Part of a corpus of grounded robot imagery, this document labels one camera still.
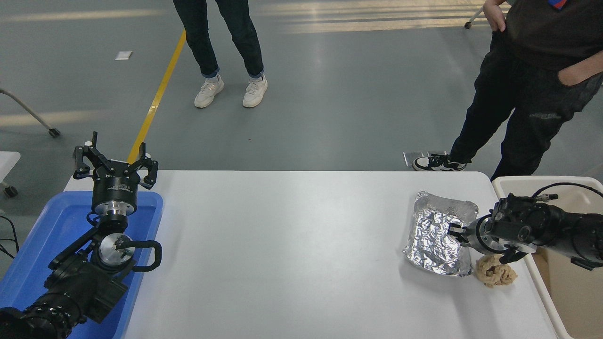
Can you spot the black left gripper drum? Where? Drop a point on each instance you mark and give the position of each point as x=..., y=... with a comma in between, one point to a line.
x=115, y=183

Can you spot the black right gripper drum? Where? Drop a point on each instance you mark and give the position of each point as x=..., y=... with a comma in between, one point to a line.
x=471, y=233

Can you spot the silver foil plate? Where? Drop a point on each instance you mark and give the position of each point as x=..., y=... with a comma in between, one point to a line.
x=433, y=235

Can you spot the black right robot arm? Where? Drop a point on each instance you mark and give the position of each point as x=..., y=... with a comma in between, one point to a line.
x=546, y=226

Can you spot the person's hand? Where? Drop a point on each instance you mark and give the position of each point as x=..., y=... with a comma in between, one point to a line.
x=494, y=14

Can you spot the crumpled tan paper ball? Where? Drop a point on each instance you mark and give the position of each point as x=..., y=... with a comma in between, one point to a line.
x=494, y=272

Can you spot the grey chair leg with caster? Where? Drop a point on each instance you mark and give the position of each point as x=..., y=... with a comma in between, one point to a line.
x=28, y=110

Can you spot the white side table with caster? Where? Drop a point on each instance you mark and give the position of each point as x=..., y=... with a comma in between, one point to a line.
x=7, y=162

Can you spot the blue plastic tray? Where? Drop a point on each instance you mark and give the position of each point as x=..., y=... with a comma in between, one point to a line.
x=47, y=235

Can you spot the large pale plastic bin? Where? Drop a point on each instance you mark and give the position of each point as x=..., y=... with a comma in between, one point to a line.
x=572, y=301

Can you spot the person with white shoes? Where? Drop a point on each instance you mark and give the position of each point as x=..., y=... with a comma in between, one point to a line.
x=235, y=33

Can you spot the person with black-white shoes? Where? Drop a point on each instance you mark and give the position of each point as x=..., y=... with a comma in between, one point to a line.
x=527, y=70

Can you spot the white-legged office chair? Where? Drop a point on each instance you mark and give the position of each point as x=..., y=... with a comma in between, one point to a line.
x=473, y=18

